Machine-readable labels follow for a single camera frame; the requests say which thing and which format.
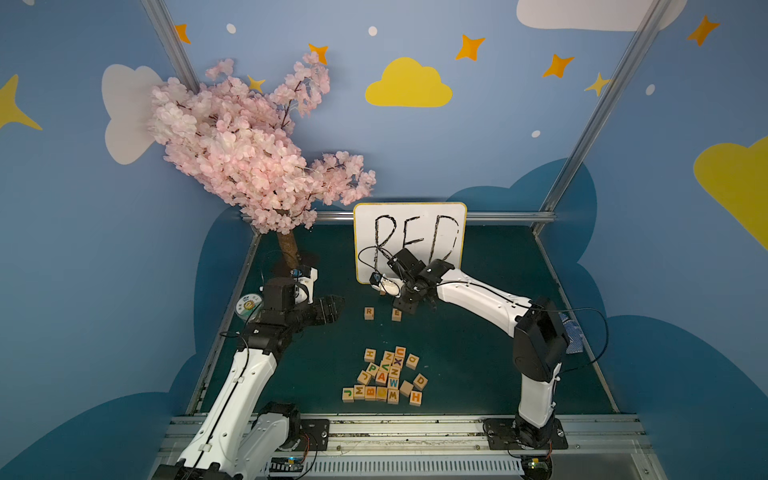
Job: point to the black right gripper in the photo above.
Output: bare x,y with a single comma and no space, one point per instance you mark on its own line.
411,291

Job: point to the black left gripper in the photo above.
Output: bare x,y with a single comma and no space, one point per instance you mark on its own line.
321,309

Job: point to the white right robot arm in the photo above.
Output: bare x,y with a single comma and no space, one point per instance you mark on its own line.
539,337

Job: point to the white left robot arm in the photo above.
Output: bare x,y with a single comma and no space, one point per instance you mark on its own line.
227,445

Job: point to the wooden letter block P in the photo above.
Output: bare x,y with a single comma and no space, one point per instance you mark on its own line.
372,369

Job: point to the wooden letter block J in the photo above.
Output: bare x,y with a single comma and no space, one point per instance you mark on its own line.
348,394

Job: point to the wooden letter block M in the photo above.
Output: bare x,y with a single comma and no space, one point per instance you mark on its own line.
393,396

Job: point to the yellow framed whiteboard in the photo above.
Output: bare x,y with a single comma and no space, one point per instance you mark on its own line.
428,230

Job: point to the pink cherry blossom tree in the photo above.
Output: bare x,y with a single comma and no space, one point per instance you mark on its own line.
237,143

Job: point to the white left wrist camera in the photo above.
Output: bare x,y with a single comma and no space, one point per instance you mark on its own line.
304,279

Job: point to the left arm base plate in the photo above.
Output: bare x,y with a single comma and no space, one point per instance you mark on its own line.
308,434

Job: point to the aluminium mounting rail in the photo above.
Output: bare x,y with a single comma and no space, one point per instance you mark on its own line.
404,446

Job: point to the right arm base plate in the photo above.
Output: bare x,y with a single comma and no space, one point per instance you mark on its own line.
518,434

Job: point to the aluminium frame post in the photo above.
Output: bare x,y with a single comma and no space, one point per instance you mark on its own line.
636,50

